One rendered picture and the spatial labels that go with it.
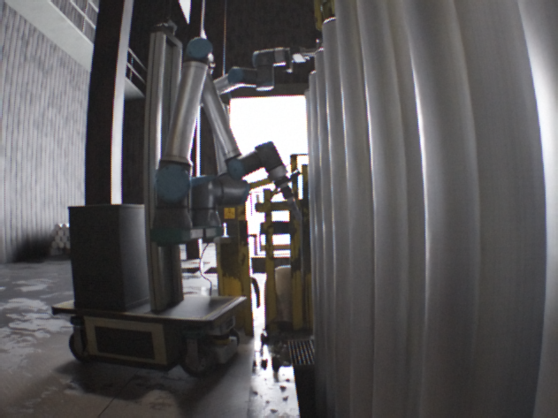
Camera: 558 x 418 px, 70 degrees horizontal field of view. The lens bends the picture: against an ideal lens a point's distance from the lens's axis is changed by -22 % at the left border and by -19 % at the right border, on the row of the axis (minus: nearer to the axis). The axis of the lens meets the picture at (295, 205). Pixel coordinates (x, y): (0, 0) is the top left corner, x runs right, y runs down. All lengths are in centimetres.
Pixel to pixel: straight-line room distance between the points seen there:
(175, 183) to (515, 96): 162
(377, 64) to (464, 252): 43
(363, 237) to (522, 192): 62
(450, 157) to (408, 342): 38
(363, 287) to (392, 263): 30
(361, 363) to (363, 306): 14
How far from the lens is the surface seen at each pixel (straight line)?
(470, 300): 51
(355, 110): 110
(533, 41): 33
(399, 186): 78
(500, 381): 54
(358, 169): 108
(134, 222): 247
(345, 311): 138
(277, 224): 320
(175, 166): 197
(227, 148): 219
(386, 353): 83
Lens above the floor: 75
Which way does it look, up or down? 2 degrees up
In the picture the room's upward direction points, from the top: 2 degrees counter-clockwise
